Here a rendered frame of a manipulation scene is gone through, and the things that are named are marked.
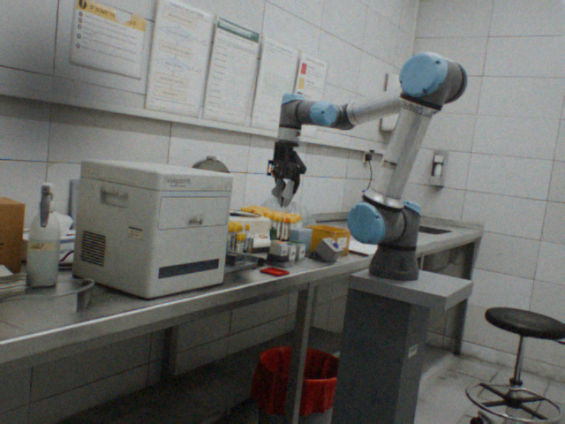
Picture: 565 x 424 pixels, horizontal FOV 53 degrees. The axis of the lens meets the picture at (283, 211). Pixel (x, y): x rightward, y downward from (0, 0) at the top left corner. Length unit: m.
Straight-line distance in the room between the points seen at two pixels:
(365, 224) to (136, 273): 0.62
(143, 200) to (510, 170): 3.08
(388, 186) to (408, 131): 0.16
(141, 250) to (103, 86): 0.82
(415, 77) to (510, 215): 2.63
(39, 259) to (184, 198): 0.35
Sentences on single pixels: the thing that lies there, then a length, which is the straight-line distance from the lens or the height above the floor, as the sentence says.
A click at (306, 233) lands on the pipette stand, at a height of 0.96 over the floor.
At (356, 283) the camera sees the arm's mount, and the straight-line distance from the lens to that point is 1.67.
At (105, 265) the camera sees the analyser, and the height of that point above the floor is 0.93.
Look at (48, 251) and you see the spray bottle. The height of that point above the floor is 0.96.
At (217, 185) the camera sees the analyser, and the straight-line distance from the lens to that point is 1.45.
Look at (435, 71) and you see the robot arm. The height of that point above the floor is 1.49.
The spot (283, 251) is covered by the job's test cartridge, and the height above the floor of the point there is 0.92.
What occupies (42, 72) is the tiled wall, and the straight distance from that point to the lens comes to 1.87.
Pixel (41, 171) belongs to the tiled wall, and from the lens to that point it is 1.88.
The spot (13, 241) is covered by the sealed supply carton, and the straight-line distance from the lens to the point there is 1.49.
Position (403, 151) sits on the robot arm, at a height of 1.29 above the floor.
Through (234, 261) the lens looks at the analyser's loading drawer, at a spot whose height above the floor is 0.93.
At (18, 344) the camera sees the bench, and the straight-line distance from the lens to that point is 1.11.
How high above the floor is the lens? 1.25
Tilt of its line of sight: 6 degrees down
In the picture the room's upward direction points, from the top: 7 degrees clockwise
